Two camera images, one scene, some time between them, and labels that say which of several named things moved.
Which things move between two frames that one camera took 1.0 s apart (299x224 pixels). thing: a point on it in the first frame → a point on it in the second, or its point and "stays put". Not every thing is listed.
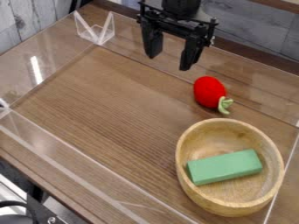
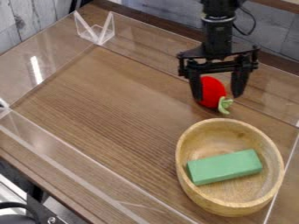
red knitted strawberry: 210,92 stays put
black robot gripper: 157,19 → 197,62
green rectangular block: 225,166 stays put
